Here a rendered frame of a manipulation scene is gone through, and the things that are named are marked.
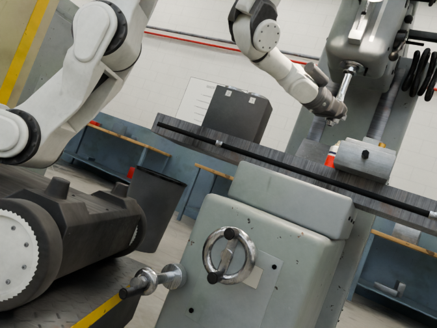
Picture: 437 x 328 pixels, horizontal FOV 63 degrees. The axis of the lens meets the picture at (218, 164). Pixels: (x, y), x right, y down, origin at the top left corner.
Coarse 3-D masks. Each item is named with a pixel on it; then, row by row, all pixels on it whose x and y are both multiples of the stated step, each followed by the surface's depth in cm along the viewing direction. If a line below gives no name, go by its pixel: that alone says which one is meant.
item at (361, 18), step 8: (360, 8) 114; (368, 8) 113; (360, 16) 114; (368, 16) 113; (360, 24) 113; (368, 24) 116; (352, 32) 113; (360, 32) 112; (352, 40) 114; (360, 40) 113
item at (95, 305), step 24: (96, 264) 105; (120, 264) 114; (144, 264) 123; (48, 288) 80; (72, 288) 84; (96, 288) 89; (120, 288) 95; (0, 312) 64; (24, 312) 67; (48, 312) 70; (72, 312) 73; (96, 312) 80; (120, 312) 102
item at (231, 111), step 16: (224, 96) 138; (240, 96) 136; (256, 96) 134; (208, 112) 139; (224, 112) 137; (240, 112) 135; (256, 112) 133; (224, 128) 136; (240, 128) 134; (256, 128) 132
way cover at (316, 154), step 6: (300, 144) 162; (306, 144) 161; (312, 144) 160; (318, 144) 160; (324, 144) 159; (300, 150) 160; (306, 150) 159; (312, 150) 158; (318, 150) 158; (324, 150) 157; (300, 156) 158; (306, 156) 157; (312, 156) 157; (318, 156) 156; (324, 156) 155; (318, 162) 154; (324, 162) 154
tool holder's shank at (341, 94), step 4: (348, 76) 123; (344, 80) 124; (348, 80) 123; (344, 84) 123; (348, 84) 123; (340, 88) 124; (344, 88) 123; (340, 92) 123; (344, 92) 123; (336, 96) 124; (340, 96) 123; (344, 96) 123; (340, 100) 122
